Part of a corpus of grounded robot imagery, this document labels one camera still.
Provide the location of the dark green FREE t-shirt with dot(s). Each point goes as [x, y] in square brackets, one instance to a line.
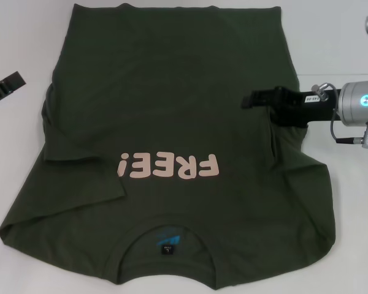
[171, 107]

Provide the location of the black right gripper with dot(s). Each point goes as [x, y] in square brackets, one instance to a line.
[306, 110]

